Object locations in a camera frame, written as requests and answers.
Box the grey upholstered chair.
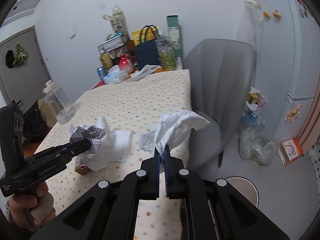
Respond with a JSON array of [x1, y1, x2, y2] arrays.
[[183, 38, 257, 170]]

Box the blue tissue box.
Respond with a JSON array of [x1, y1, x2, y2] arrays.
[[103, 65, 130, 85]]

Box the clear jar with green contents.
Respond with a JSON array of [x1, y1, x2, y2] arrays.
[[155, 31, 177, 70]]

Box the cream canvas bag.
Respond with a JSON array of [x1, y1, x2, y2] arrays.
[[103, 5, 129, 37]]

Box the green tall box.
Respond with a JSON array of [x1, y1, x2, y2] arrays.
[[167, 15, 183, 57]]

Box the white tissue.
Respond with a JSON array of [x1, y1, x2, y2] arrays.
[[138, 110, 210, 158]]

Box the white paper sheet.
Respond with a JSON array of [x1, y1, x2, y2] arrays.
[[81, 115, 133, 171]]

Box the white refrigerator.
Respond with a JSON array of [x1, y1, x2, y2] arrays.
[[236, 0, 319, 142]]

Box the white bag of trash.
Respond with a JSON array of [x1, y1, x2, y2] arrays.
[[242, 87, 267, 127]]

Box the silver foil wrapper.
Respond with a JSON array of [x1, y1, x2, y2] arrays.
[[69, 125, 105, 154]]

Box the person's left hand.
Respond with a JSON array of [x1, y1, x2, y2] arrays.
[[9, 181, 56, 233]]

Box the blue soda can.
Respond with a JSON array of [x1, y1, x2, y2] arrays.
[[97, 66, 107, 81]]

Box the yellow snack bag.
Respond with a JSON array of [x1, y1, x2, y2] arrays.
[[132, 27, 158, 47]]

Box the navy blue tote bag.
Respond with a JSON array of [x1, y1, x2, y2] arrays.
[[135, 25, 160, 70]]

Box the cream round trash bin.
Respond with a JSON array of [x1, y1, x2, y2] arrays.
[[226, 177, 259, 207]]

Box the orange white cardboard box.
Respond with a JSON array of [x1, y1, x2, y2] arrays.
[[278, 138, 303, 166]]

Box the white papers on table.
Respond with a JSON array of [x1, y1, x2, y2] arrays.
[[126, 64, 161, 81]]

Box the floral patterned tablecloth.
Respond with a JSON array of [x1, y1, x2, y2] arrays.
[[36, 70, 191, 239]]

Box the yellow pickle jar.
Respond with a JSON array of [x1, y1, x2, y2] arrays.
[[100, 53, 113, 71]]

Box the clear plastic water jug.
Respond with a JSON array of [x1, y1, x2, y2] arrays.
[[43, 80, 76, 125]]

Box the wire basket rack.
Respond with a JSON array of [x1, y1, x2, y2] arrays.
[[98, 35, 130, 55]]

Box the clear plastic trash bag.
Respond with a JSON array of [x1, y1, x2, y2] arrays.
[[239, 127, 278, 165]]

